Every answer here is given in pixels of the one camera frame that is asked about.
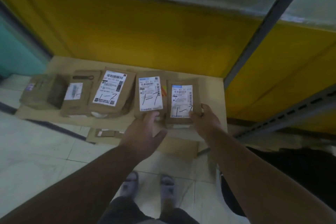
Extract person's right hand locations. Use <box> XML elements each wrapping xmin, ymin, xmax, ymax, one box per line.
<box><xmin>189</xmin><ymin>103</ymin><xmax>226</xmax><ymax>143</ymax></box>

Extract person's left hand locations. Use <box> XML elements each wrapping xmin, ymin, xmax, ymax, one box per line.
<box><xmin>119</xmin><ymin>111</ymin><xmax>168</xmax><ymax>163</ymax></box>

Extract metal shelving rack with boards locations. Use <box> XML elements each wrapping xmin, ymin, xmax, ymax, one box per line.
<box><xmin>0</xmin><ymin>0</ymin><xmax>336</xmax><ymax>163</ymax></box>

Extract parcel label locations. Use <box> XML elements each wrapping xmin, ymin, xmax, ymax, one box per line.
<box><xmin>94</xmin><ymin>128</ymin><xmax>124</xmax><ymax>139</ymax></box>

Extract brown box label 1-7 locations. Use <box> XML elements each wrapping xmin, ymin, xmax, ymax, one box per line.
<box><xmin>164</xmin><ymin>79</ymin><xmax>203</xmax><ymax>129</ymax></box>

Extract box with orange stripes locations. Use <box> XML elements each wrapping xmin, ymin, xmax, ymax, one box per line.
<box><xmin>134</xmin><ymin>73</ymin><xmax>169</xmax><ymax>121</ymax></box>

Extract small parcel marked 1-7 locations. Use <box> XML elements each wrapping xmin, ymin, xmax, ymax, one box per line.
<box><xmin>88</xmin><ymin>68</ymin><xmax>137</xmax><ymax>120</ymax></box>

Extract box white label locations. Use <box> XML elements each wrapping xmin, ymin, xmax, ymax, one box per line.
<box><xmin>61</xmin><ymin>70</ymin><xmax>102</xmax><ymax>118</ymax></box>

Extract taped brown box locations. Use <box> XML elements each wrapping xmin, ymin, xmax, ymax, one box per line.
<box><xmin>20</xmin><ymin>74</ymin><xmax>69</xmax><ymax>111</ymax></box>

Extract person's right forearm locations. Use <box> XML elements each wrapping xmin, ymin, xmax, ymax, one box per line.
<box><xmin>207</xmin><ymin>131</ymin><xmax>336</xmax><ymax>224</ymax></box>

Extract person's left forearm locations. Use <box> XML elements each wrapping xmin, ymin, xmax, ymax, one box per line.
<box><xmin>0</xmin><ymin>145</ymin><xmax>142</xmax><ymax>224</ymax></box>

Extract dark grey shorts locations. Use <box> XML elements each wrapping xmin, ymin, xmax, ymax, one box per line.
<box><xmin>98</xmin><ymin>196</ymin><xmax>201</xmax><ymax>224</ymax></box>

